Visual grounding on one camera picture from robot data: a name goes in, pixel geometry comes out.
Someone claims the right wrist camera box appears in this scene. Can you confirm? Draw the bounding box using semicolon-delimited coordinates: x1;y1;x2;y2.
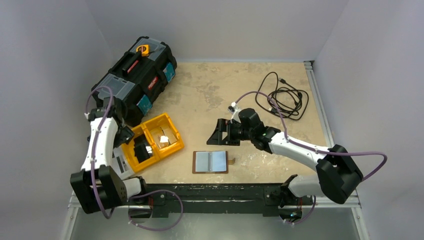
227;102;242;123

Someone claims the yellow plastic divided bin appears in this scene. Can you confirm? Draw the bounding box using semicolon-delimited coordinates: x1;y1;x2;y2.
120;112;185;174

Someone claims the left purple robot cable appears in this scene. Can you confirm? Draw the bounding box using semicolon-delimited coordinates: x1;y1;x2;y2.
85;86;184;233

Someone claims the black plastic toolbox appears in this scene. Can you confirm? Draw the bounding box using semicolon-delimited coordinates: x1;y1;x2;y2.
93;36;177;127

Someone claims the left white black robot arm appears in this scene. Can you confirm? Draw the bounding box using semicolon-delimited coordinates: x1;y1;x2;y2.
70;96;149;214

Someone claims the orange tape measure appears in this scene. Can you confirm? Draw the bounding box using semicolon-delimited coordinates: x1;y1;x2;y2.
135;44;151;57

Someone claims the white card under stack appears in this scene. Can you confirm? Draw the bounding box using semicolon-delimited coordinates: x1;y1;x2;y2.
150;126;177;149

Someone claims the black coiled usb cable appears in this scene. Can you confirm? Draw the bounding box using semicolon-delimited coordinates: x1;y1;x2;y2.
254;71;310;121

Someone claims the card in left compartment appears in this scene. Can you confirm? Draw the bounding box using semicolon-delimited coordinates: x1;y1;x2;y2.
133;134;153;164

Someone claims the aluminium right side rail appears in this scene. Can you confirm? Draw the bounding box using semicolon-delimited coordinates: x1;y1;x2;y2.
303;61;335;150

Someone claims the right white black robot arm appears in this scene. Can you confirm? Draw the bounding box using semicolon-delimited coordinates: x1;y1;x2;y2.
206;108;364;204

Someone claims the aluminium front frame rail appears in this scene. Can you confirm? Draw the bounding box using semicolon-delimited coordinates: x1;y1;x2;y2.
67;184;362;210

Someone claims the brown leather card holder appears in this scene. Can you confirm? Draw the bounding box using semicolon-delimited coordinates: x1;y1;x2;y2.
192;151;236;174

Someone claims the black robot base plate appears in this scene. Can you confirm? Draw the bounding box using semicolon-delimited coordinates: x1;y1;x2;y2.
116;183;315;220

